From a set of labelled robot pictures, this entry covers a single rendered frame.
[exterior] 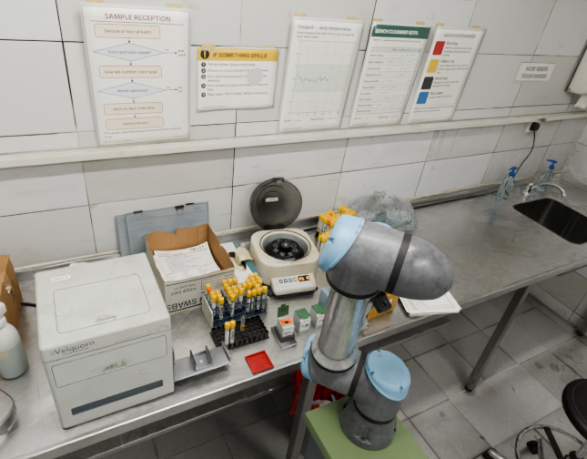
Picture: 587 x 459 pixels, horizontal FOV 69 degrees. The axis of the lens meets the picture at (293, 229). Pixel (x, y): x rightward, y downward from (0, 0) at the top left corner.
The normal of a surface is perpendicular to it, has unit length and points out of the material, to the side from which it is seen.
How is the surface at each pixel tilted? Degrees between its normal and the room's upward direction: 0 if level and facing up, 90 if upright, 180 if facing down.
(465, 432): 0
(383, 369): 9
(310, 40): 94
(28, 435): 0
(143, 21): 94
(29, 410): 0
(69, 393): 90
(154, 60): 92
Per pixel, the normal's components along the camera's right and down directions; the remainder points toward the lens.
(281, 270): 0.33, 0.55
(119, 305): 0.12, -0.83
